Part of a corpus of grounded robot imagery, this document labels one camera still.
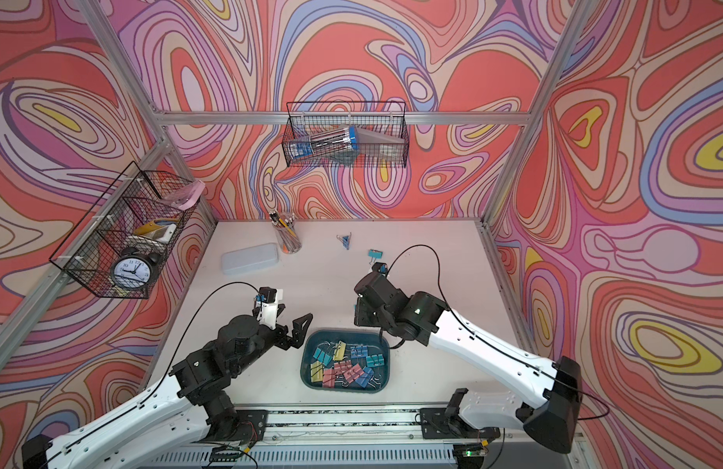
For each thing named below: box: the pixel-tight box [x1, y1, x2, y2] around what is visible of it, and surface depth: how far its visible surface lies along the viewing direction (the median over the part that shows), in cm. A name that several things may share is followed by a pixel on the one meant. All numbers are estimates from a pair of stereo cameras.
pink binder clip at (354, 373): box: [342, 363, 365, 384], surface depth 80 cm
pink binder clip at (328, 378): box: [322, 368, 336, 389], surface depth 81 cm
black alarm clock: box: [111, 248, 162, 291], surface depth 69 cm
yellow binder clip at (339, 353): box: [332, 340, 347, 362], surface depth 86 cm
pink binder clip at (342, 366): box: [333, 359, 353, 376], surface depth 83 cm
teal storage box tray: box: [299, 329, 391, 393], surface depth 84 cm
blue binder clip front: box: [354, 366, 375, 388], surface depth 81 cm
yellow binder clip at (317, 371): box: [309, 360, 324, 383], surface depth 83 cm
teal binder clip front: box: [312, 346, 334, 367], surface depth 85 cm
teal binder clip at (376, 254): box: [367, 248, 383, 265], surface depth 111 cm
